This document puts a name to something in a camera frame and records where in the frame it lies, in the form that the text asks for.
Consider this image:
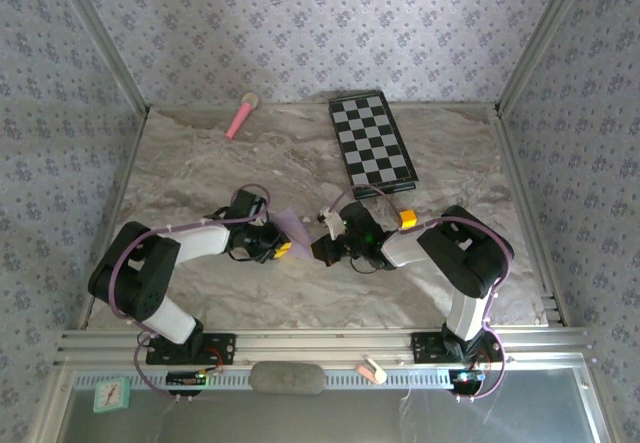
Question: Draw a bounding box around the lilac paper sheet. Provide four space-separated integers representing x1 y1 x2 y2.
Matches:
269 206 317 263

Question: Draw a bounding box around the grey metal sheet tray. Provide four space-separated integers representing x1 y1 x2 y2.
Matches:
54 367 616 443

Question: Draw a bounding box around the black grey chessboard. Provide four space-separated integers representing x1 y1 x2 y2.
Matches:
327 90 420 202

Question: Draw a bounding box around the pink toy microphone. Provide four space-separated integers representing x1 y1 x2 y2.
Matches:
224 91 260 142

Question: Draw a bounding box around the grey oblong stone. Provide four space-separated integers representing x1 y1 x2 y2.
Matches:
248 361 327 396

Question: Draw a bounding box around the teal alarm clock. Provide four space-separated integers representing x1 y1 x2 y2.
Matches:
92 376 132 414

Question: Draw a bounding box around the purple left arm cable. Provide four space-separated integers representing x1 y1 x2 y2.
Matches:
109 184 272 404

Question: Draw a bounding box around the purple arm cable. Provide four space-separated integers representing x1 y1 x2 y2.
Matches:
109 184 272 404
327 183 516 404

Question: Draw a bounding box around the aluminium mounting rail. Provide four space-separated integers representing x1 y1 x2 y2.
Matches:
53 328 591 367

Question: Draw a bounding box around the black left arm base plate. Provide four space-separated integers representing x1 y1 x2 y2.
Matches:
145 331 237 366

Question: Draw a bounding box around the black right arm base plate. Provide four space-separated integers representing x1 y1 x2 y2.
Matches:
410 331 504 364

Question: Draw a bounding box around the grey slotted cable duct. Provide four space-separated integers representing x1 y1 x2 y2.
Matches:
72 368 451 393

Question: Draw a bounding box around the aluminium table side rail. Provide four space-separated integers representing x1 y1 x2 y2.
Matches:
77 110 151 332
492 110 571 329

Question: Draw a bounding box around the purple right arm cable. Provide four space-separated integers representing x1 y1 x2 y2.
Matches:
327 183 516 404

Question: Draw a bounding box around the aluminium frame post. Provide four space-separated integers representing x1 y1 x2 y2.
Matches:
494 0 599 119
47 0 151 119

